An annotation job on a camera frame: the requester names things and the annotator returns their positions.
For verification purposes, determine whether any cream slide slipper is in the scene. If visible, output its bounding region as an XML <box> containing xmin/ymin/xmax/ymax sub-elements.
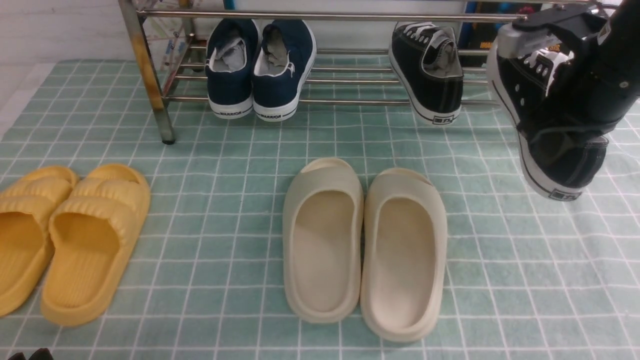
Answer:
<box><xmin>359</xmin><ymin>167</ymin><xmax>448</xmax><ymax>343</ymax></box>
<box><xmin>282</xmin><ymin>157</ymin><xmax>364</xmax><ymax>324</ymax></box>

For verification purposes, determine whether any yellow slide slipper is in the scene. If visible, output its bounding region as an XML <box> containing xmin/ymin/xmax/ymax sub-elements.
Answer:
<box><xmin>0</xmin><ymin>166</ymin><xmax>79</xmax><ymax>317</ymax></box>
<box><xmin>40</xmin><ymin>163</ymin><xmax>151</xmax><ymax>327</ymax></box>

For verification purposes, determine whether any right yellow slide slipper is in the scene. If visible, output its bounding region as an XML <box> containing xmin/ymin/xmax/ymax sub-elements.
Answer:
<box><xmin>40</xmin><ymin>163</ymin><xmax>151</xmax><ymax>327</ymax></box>

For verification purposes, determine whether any steel shoe rack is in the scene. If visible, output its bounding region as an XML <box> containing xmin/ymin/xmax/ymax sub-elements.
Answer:
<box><xmin>117</xmin><ymin>0</ymin><xmax>640</xmax><ymax>146</ymax></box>

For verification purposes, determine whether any black object bottom left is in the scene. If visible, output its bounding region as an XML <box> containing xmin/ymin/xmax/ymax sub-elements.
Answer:
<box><xmin>5</xmin><ymin>348</ymin><xmax>54</xmax><ymax>360</ymax></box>

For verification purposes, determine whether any green checked floor cloth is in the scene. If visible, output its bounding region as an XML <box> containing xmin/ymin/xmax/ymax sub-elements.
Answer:
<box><xmin>0</xmin><ymin>60</ymin><xmax>639</xmax><ymax>360</ymax></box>

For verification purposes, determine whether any right navy canvas shoe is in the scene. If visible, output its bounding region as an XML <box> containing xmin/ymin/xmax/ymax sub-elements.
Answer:
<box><xmin>251</xmin><ymin>19</ymin><xmax>317</xmax><ymax>122</ymax></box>

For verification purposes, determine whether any right cream slide slipper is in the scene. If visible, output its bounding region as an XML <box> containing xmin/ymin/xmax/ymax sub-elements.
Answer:
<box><xmin>359</xmin><ymin>167</ymin><xmax>448</xmax><ymax>343</ymax></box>

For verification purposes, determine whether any left navy canvas shoe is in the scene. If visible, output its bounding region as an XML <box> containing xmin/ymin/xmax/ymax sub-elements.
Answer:
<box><xmin>204</xmin><ymin>18</ymin><xmax>260</xmax><ymax>120</ymax></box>

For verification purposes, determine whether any black canvas sneaker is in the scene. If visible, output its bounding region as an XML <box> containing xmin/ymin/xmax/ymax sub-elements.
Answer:
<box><xmin>486</xmin><ymin>42</ymin><xmax>609</xmax><ymax>202</ymax></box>
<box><xmin>388</xmin><ymin>22</ymin><xmax>464</xmax><ymax>126</ymax></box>

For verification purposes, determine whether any left yellow slide slipper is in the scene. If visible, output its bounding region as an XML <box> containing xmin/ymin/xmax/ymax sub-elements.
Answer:
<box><xmin>0</xmin><ymin>166</ymin><xmax>79</xmax><ymax>317</ymax></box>

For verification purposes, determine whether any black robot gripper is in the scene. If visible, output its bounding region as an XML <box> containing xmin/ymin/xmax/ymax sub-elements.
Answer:
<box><xmin>496</xmin><ymin>4</ymin><xmax>639</xmax><ymax>135</ymax></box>

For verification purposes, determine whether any navy canvas shoe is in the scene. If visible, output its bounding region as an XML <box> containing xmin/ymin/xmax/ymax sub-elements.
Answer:
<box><xmin>251</xmin><ymin>19</ymin><xmax>317</xmax><ymax>122</ymax></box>
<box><xmin>204</xmin><ymin>18</ymin><xmax>260</xmax><ymax>120</ymax></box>

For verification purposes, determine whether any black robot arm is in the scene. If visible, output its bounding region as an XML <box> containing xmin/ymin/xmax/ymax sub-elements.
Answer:
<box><xmin>494</xmin><ymin>0</ymin><xmax>639</xmax><ymax>142</ymax></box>

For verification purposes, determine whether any left cream slide slipper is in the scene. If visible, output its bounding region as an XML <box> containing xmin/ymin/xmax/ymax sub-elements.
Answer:
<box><xmin>282</xmin><ymin>157</ymin><xmax>364</xmax><ymax>324</ymax></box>

